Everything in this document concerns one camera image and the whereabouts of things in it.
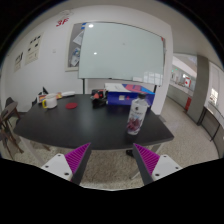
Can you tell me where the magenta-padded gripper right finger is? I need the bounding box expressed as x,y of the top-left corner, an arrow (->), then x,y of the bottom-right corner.
132,142 -> 183,186

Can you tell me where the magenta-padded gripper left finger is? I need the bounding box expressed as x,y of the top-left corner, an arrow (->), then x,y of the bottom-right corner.
40,142 -> 92,185

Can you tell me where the clear bottle with white label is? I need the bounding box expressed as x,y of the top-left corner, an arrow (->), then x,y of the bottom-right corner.
126,92 -> 149,136

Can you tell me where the flat round red coaster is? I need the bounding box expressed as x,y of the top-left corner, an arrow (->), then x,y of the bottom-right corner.
65,102 -> 79,110

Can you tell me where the black and red power tool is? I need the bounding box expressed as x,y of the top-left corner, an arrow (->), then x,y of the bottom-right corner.
90,88 -> 108,109

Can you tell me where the small flat white case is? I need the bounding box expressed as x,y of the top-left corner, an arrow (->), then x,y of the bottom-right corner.
60,90 -> 76,98

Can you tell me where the blue and white cardboard box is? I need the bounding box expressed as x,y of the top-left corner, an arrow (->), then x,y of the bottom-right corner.
104,82 -> 156,107

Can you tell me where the dark wooden chair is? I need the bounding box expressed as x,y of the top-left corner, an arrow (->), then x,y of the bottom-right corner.
0,96 -> 24,161

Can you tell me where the large whiteboard on stand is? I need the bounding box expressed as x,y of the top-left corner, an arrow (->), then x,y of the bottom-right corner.
77,21 -> 167,95

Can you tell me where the white mug with yellow handle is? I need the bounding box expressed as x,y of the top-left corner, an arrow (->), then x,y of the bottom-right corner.
41,93 -> 59,110

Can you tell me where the grey wall notice board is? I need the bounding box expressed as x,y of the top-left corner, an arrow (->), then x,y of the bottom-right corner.
64,22 -> 88,72

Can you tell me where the small white wall poster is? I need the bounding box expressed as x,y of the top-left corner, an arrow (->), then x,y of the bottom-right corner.
13,51 -> 24,74

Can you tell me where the large white wall poster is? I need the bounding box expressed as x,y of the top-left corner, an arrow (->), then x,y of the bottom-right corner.
24,32 -> 45,66

